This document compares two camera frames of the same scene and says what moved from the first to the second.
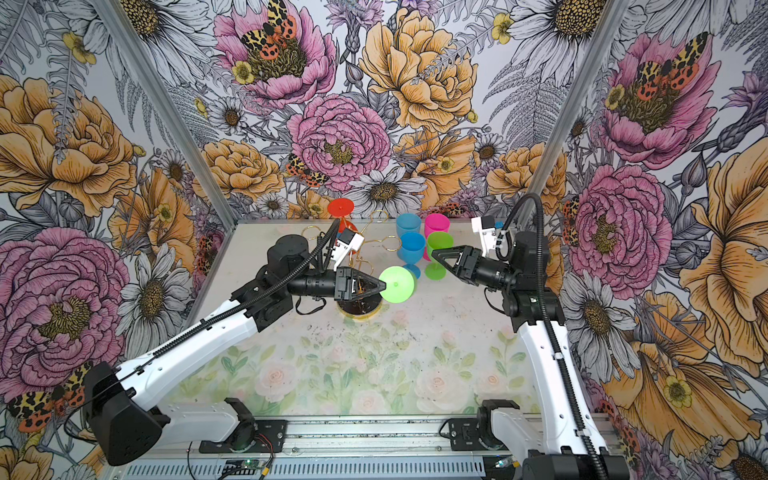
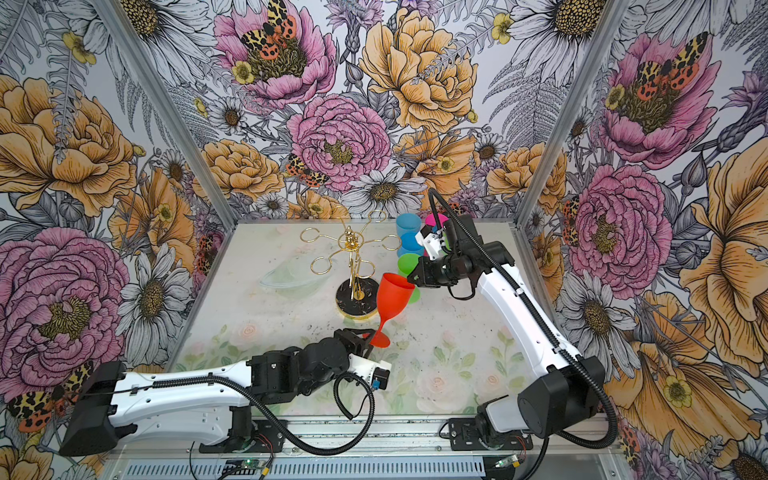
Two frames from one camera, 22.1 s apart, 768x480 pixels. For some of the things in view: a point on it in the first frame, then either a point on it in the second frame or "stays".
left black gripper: (349, 294) -> (356, 343)
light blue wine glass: (408, 222) stays
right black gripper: (467, 261) -> (426, 279)
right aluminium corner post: (575, 106) stays
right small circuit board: (507, 462) stays
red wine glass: (342, 207) -> (393, 294)
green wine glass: (400, 284) -> (406, 263)
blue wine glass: (412, 248) stays
